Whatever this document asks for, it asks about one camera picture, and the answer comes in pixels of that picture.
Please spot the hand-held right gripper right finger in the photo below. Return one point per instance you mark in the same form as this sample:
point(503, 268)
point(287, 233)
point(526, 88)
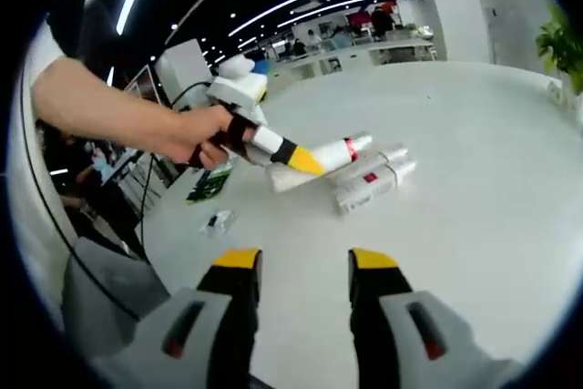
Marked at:
point(401, 343)

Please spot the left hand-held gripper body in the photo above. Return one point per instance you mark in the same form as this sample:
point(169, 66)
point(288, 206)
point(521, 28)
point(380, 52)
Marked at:
point(241, 88)

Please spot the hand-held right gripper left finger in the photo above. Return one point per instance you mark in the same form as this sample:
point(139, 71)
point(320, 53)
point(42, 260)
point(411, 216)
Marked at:
point(191, 339)

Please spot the red collared skincare bottle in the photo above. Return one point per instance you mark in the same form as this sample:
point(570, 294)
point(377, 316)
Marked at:
point(337, 152)

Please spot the clear capped skincare bottle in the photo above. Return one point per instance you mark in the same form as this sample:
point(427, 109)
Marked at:
point(364, 191)
point(387, 156)

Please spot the person's left hand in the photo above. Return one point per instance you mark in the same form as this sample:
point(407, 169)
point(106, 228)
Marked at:
point(196, 134)

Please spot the green black foil sachet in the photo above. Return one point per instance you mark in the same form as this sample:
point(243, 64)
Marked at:
point(209, 184)

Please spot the small clear plastic bag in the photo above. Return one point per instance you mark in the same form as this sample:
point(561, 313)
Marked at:
point(219, 222)

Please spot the open laptop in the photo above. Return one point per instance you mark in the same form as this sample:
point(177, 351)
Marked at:
point(142, 84)

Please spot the white office counter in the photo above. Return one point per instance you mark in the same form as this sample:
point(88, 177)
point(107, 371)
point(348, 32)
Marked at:
point(364, 54)

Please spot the potted green plant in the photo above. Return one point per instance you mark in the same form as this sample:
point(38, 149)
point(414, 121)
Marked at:
point(560, 43)

